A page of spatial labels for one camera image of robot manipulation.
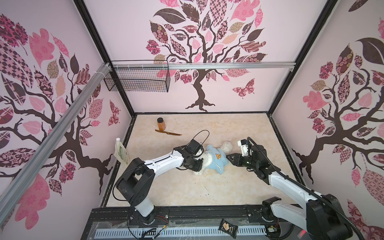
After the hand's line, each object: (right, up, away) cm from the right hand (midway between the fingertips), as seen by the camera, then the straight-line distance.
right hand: (228, 155), depth 84 cm
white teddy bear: (+1, +4, +9) cm, 10 cm away
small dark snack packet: (-3, -32, -14) cm, 36 cm away
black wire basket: (-66, +55, +38) cm, 94 cm away
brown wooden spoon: (-40, +12, +25) cm, 48 cm away
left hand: (-17, -9, +2) cm, 19 cm away
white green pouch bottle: (-63, +1, +3) cm, 64 cm away
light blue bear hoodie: (-5, -3, +1) cm, 6 cm away
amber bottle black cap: (-44, +19, +20) cm, 52 cm away
